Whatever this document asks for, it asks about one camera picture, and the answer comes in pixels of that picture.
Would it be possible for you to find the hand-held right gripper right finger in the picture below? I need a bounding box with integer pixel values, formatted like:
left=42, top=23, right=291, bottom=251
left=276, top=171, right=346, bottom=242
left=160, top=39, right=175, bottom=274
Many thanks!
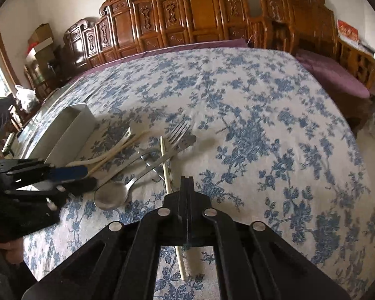
left=186, top=177, right=352, bottom=300

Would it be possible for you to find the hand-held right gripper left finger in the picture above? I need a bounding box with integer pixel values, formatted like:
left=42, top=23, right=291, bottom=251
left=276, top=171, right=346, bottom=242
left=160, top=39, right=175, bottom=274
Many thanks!
left=21, top=176, right=187, bottom=300

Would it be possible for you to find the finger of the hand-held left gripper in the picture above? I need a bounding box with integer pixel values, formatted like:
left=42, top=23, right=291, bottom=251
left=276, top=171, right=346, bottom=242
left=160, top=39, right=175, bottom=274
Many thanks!
left=4, top=177, right=98, bottom=207
left=0, top=159, right=89, bottom=184

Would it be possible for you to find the metal spoon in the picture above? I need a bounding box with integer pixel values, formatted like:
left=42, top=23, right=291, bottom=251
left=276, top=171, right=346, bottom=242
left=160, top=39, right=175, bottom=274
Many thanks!
left=94, top=134, right=197, bottom=211

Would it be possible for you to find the white rectangular metal box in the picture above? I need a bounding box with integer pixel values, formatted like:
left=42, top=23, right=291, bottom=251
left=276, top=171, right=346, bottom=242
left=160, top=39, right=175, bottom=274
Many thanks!
left=17, top=102, right=96, bottom=191

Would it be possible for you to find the cream chopstick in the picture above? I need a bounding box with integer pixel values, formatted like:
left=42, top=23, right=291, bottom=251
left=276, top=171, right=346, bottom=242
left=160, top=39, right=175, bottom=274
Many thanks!
left=89, top=130, right=151, bottom=176
left=160, top=135, right=187, bottom=281

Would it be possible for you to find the metal fork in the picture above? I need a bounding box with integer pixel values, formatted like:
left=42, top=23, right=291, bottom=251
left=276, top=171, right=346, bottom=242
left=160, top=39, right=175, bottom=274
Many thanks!
left=137, top=119, right=192, bottom=164
left=137, top=148, right=172, bottom=182

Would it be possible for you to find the person's left hand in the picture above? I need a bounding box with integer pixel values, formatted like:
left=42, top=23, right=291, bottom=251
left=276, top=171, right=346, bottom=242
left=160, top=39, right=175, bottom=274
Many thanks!
left=0, top=236, right=24, bottom=265

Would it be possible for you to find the white plastic bag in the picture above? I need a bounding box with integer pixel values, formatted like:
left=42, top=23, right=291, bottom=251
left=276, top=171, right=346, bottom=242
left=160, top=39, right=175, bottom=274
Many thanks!
left=14, top=85, right=40, bottom=113

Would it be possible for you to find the blue floral tablecloth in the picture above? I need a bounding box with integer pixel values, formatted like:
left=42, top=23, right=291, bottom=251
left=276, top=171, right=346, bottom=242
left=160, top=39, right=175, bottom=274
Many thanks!
left=22, top=47, right=375, bottom=300

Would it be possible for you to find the dark wooden cabinet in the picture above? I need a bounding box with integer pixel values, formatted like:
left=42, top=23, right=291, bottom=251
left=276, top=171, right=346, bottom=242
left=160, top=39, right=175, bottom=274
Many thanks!
left=24, top=47, right=66, bottom=92

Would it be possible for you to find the brown cardboard box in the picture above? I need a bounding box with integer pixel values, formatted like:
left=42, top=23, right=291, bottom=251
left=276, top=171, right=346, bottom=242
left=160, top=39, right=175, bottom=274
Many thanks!
left=27, top=23, right=53, bottom=46

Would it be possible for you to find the carved wooden sofa bench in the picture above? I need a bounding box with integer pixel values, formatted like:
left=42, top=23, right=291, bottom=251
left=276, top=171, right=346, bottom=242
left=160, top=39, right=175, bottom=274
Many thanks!
left=63, top=0, right=292, bottom=69

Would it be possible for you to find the square purple seat cushion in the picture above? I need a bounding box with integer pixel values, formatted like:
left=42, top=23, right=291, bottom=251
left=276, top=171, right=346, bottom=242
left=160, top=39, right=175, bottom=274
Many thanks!
left=295, top=49, right=371, bottom=99

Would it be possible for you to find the carved wooden armchair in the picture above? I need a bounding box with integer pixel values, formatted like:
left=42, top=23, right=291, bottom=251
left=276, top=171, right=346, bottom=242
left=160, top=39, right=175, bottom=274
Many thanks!
left=259, top=0, right=375, bottom=129

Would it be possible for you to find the red gift box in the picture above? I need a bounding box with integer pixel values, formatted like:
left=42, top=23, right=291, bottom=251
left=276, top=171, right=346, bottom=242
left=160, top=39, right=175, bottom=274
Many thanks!
left=336, top=19, right=360, bottom=43

